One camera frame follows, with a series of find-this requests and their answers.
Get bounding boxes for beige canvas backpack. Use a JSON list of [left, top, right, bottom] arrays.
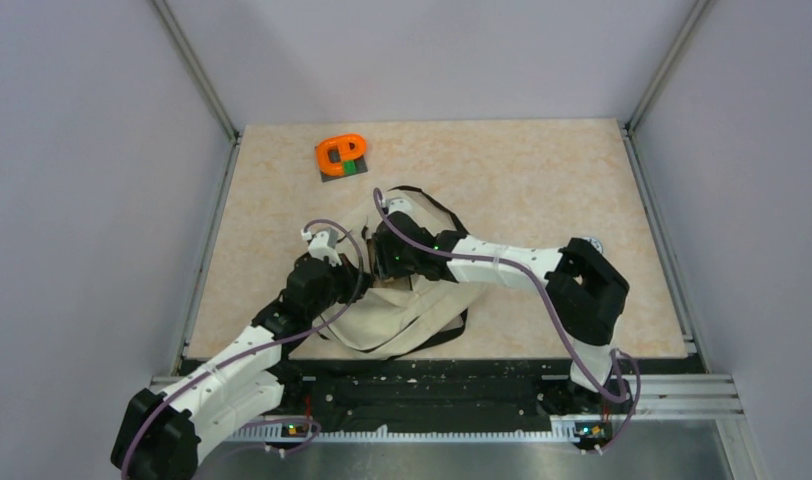
[[292, 186, 488, 360]]

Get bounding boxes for orange toy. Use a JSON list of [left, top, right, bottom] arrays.
[[315, 133, 368, 183]]

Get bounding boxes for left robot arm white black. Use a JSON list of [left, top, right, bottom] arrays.
[[111, 254, 372, 479]]

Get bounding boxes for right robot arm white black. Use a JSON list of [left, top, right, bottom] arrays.
[[371, 212, 630, 393]]

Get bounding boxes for blue patterned tape roll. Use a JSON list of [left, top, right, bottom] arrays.
[[584, 237, 605, 255]]

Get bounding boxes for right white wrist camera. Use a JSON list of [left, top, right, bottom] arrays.
[[382, 197, 413, 216]]

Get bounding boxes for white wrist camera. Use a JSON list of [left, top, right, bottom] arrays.
[[382, 197, 413, 216], [301, 227, 342, 267]]

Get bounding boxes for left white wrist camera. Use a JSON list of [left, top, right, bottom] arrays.
[[301, 227, 342, 267]]

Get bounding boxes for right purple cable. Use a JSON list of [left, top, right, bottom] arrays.
[[372, 188, 642, 455]]

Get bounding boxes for purple cable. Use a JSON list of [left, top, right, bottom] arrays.
[[119, 218, 368, 480], [372, 188, 642, 455]]

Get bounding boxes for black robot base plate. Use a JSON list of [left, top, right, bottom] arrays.
[[236, 356, 705, 439]]

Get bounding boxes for aluminium frame rails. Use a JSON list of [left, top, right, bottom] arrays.
[[191, 360, 768, 479]]

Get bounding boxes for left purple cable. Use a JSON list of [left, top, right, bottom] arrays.
[[119, 218, 368, 480]]

